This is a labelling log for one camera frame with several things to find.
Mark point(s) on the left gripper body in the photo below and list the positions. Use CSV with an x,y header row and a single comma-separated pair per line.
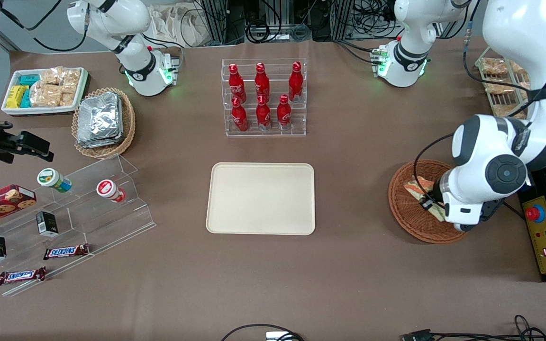
x,y
436,193

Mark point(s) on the triangle sandwich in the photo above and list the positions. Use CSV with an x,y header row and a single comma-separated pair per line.
x,y
414,188

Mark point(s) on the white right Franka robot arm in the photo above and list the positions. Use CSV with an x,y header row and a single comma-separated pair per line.
x,y
112,19

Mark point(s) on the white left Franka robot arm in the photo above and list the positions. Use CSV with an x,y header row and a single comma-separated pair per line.
x,y
514,28

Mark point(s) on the white rectangular snack tray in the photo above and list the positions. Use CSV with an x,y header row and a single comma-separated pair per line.
x,y
40,110

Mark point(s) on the brown wicker basket, round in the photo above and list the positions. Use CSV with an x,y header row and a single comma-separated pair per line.
x,y
410,222

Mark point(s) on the light wicker basket, oval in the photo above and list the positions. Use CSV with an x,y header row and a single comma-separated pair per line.
x,y
128,128

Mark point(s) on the beige plastic tray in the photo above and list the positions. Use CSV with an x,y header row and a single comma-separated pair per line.
x,y
261,199

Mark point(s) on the green lid yogurt cup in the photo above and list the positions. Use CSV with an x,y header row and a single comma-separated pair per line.
x,y
50,178

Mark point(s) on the teal snack packet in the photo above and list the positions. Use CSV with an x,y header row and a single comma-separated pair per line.
x,y
26,99
29,80

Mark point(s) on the rice cracker packet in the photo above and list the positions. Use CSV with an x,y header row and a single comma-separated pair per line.
x,y
51,76
68,97
71,78
45,96

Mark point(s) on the yellow snack packet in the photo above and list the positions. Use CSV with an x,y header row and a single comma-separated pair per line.
x,y
16,96

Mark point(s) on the silver foil pack stack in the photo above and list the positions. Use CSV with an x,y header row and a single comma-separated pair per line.
x,y
100,118

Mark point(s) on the red lid yogurt cup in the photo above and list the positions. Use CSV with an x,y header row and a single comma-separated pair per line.
x,y
107,188

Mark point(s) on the red emergency stop button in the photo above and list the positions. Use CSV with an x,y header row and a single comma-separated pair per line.
x,y
534,214

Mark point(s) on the clear acrylic tiered stand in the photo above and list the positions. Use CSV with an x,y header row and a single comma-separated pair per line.
x,y
107,227

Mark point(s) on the Snickers chocolate bar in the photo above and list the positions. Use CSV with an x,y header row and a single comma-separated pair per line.
x,y
67,251
22,275

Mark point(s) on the bagged cracker packet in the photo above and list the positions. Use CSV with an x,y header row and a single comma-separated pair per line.
x,y
517,67
495,66
499,86
507,111
523,86

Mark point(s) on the red cola bottle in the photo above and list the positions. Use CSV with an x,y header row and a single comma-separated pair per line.
x,y
240,118
284,113
262,83
295,83
236,85
263,116

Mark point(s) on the clear acrylic bottle rack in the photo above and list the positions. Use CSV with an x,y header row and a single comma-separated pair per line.
x,y
273,131

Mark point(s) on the beige cloth bag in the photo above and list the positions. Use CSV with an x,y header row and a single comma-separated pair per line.
x,y
173,23

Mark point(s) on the small grey device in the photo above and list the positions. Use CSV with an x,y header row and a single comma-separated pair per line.
x,y
277,336

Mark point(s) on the aluminium frame rack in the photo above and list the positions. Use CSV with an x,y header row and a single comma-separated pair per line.
x,y
273,19

